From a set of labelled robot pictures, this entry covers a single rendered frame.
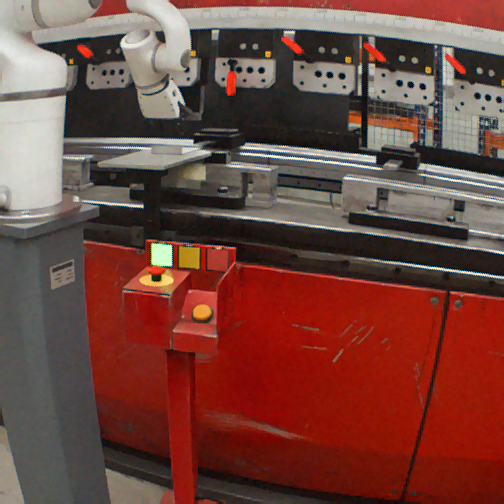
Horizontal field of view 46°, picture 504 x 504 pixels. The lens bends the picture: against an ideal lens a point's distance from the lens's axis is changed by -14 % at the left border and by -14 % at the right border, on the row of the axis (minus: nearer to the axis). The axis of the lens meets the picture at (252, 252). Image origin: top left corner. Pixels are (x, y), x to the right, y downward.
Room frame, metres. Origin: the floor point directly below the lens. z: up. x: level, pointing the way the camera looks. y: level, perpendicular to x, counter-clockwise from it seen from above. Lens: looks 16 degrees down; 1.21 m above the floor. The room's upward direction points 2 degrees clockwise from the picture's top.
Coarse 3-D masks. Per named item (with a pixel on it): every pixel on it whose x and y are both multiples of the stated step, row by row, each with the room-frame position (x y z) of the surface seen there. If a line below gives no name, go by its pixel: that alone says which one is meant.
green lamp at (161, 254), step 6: (156, 246) 1.39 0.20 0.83; (162, 246) 1.39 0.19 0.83; (168, 246) 1.38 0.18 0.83; (156, 252) 1.39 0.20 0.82; (162, 252) 1.39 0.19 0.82; (168, 252) 1.38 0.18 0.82; (156, 258) 1.39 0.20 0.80; (162, 258) 1.39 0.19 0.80; (168, 258) 1.38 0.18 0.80; (156, 264) 1.39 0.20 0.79; (162, 264) 1.39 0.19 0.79; (168, 264) 1.38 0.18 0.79
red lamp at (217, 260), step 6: (210, 252) 1.37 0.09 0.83; (216, 252) 1.37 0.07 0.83; (222, 252) 1.36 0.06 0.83; (228, 252) 1.36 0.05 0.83; (210, 258) 1.37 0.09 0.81; (216, 258) 1.37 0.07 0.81; (222, 258) 1.36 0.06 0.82; (210, 264) 1.37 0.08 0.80; (216, 264) 1.37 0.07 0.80; (222, 264) 1.36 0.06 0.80; (216, 270) 1.37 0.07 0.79; (222, 270) 1.36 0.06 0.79
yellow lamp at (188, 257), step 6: (180, 246) 1.38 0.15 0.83; (180, 252) 1.38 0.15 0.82; (186, 252) 1.38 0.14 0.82; (192, 252) 1.37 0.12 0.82; (198, 252) 1.37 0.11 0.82; (180, 258) 1.38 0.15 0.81; (186, 258) 1.38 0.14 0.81; (192, 258) 1.38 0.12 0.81; (198, 258) 1.37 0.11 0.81; (180, 264) 1.38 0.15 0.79; (186, 264) 1.38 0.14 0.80; (192, 264) 1.38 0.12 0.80; (198, 264) 1.37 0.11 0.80
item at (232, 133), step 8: (208, 128) 1.96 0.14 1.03; (216, 128) 1.96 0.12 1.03; (200, 136) 1.89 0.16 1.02; (208, 136) 1.88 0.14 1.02; (216, 136) 1.87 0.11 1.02; (224, 136) 1.87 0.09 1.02; (232, 136) 1.86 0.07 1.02; (240, 136) 1.92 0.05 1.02; (192, 144) 1.79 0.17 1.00; (200, 144) 1.79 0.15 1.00; (208, 144) 1.81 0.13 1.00; (216, 144) 1.87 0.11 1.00; (224, 144) 1.87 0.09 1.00; (232, 144) 1.86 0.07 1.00; (240, 144) 1.92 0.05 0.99
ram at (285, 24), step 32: (192, 0) 1.67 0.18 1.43; (224, 0) 1.64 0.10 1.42; (256, 0) 1.61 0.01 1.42; (288, 0) 1.58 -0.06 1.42; (320, 0) 1.55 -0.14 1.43; (352, 0) 1.53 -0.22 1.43; (384, 0) 1.50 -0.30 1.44; (416, 0) 1.48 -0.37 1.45; (448, 0) 1.45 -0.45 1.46; (480, 0) 1.42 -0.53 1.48; (64, 32) 1.80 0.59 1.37; (96, 32) 1.76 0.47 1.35; (128, 32) 1.73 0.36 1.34; (352, 32) 1.53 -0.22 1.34; (384, 32) 1.50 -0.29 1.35; (416, 32) 1.48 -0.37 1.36
